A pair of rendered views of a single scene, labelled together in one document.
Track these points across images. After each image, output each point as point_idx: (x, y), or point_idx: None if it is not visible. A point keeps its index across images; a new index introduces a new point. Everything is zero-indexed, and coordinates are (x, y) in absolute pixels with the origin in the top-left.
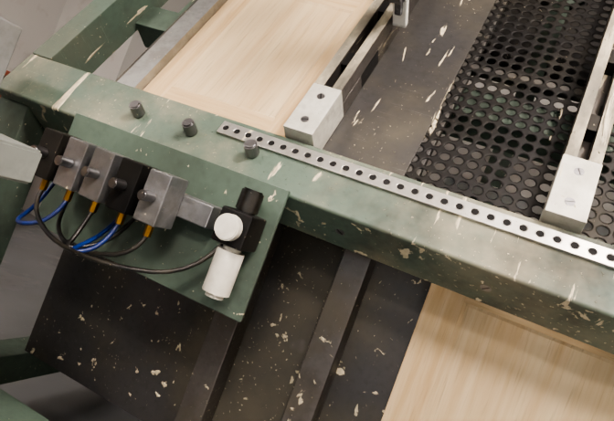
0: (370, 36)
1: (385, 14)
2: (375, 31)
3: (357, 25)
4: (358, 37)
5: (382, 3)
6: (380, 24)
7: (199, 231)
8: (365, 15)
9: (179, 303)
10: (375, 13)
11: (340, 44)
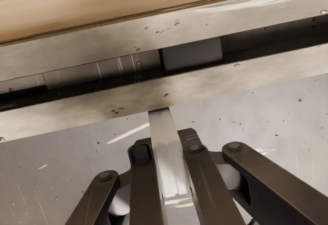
0: (22, 117)
1: (148, 88)
2: (56, 116)
3: (43, 44)
4: (2, 81)
5: (199, 40)
6: (95, 106)
7: None
8: (103, 37)
9: None
10: (138, 52)
11: None
